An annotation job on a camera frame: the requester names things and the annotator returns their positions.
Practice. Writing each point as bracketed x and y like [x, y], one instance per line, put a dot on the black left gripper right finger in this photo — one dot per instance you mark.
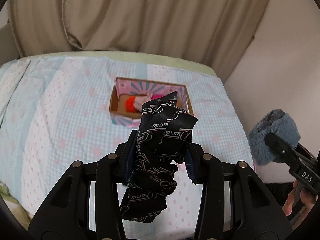
[235, 203]

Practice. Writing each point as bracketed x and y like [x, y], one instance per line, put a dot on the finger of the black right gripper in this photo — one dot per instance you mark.
[278, 150]

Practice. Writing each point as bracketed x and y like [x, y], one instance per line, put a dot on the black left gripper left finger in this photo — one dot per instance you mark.
[84, 204]

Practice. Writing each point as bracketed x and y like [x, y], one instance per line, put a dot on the blue-grey fluffy cloth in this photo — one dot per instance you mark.
[277, 122]

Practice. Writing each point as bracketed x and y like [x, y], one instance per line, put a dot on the black printed scarf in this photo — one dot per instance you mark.
[164, 133]

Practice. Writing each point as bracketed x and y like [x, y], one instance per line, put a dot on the magenta soft item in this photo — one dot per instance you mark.
[156, 96]

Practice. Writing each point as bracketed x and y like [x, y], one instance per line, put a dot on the green mattress sheet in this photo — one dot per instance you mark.
[150, 57]

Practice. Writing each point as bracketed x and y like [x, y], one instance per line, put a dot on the checkered floral bed cover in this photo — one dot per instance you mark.
[218, 130]

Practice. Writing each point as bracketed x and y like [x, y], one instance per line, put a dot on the orange fluffy pompom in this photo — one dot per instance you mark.
[130, 105]

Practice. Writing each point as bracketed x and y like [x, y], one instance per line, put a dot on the pink fabric mask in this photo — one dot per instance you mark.
[140, 100]

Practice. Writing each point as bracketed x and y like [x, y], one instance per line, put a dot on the beige curtain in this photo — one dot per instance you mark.
[215, 33]

